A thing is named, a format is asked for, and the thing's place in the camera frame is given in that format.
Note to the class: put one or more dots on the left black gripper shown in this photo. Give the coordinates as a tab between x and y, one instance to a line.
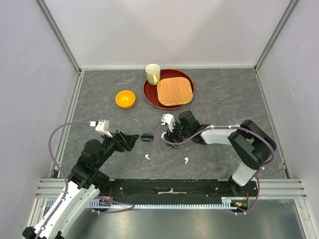
124	142

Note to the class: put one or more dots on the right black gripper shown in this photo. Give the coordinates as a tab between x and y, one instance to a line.
170	135

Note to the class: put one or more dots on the black earbud charging case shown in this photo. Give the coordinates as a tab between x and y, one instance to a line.
147	137

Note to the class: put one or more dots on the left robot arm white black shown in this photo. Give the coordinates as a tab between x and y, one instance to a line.
84	183

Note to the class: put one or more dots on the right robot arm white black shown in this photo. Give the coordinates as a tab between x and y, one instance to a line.
253	146

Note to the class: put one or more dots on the orange bowl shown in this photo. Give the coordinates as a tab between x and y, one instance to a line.
125	99

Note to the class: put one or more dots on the dark red round tray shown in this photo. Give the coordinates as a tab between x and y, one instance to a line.
150	91

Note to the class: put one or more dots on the woven bamboo square tray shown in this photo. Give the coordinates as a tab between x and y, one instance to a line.
174	91

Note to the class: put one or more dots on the cream ceramic mug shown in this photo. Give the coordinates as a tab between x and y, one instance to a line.
153	73

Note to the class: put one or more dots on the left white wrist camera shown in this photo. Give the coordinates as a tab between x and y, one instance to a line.
102	127

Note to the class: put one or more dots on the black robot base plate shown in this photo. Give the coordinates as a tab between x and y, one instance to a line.
175	191

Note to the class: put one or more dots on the slotted cable duct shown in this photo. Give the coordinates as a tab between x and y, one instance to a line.
99	204

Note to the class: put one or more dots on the aluminium frame rail left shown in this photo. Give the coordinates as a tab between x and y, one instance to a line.
58	34

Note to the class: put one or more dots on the aluminium frame rail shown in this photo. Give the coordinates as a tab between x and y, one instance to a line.
58	34
276	33

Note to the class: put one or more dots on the aluminium frame rail right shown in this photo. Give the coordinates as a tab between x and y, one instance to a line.
276	33

